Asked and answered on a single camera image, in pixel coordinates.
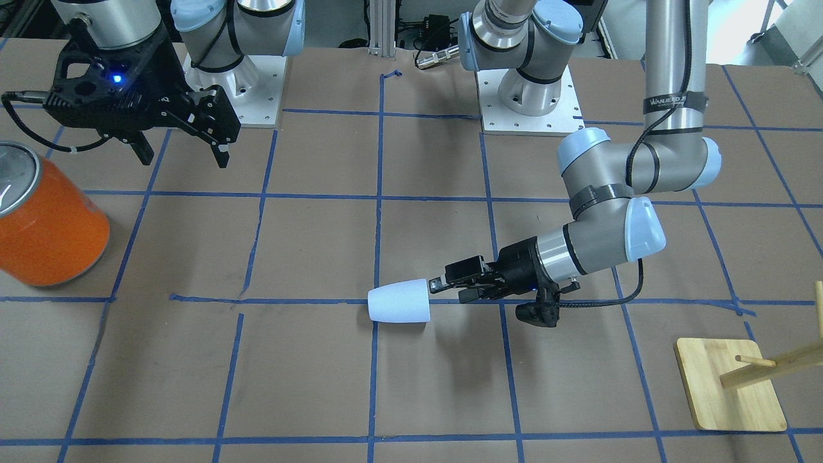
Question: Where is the silver cable connector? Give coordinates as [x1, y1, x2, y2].
[415, 45, 460, 70]

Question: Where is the light blue plastic cup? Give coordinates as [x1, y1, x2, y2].
[367, 278, 430, 323]

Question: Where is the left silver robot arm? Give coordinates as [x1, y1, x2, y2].
[428, 1, 722, 327]

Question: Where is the black power box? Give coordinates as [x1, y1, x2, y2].
[408, 14, 453, 44]

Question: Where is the aluminium frame post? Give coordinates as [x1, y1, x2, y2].
[367, 0, 397, 60]

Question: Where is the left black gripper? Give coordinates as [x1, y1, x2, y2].
[429, 237, 580, 327]

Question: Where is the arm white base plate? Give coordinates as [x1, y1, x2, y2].
[475, 67, 585, 137]
[183, 55, 289, 128]

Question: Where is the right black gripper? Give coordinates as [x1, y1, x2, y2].
[43, 32, 240, 169]

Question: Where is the orange can with silver lid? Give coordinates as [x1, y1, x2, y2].
[1, 141, 111, 287]

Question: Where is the wooden cup rack stand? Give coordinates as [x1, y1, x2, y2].
[675, 338, 822, 433]

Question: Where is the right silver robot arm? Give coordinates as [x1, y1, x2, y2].
[41, 1, 305, 168]

